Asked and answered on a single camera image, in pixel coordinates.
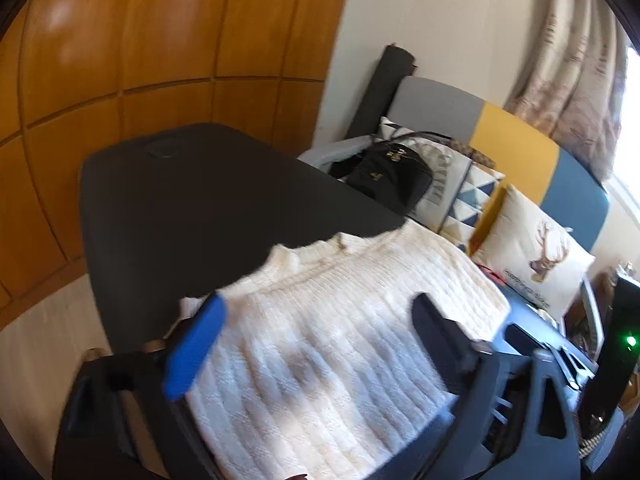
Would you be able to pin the patterned beige curtain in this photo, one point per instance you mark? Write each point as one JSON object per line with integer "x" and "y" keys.
{"x": 574, "y": 84}

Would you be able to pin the black handbag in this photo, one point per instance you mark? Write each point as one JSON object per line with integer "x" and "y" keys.
{"x": 389, "y": 172}

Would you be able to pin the black rolled mat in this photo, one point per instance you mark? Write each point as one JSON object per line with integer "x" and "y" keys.
{"x": 394, "y": 66}

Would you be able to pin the deer print cushion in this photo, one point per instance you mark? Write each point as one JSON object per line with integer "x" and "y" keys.
{"x": 534, "y": 255}

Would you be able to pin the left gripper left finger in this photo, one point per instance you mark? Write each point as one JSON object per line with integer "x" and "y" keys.
{"x": 114, "y": 397}

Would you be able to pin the wooden side table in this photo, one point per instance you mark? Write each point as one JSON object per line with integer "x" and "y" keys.
{"x": 603, "y": 285}

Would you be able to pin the grey yellow blue sofa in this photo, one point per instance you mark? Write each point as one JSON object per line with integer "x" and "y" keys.
{"x": 550, "y": 177}

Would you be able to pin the cream knitted sweater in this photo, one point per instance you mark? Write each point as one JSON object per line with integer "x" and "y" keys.
{"x": 318, "y": 370}

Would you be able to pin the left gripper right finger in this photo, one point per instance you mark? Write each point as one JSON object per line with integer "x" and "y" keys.
{"x": 511, "y": 418}

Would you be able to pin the triangle pattern cushion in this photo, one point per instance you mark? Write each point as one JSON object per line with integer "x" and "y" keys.
{"x": 464, "y": 180}

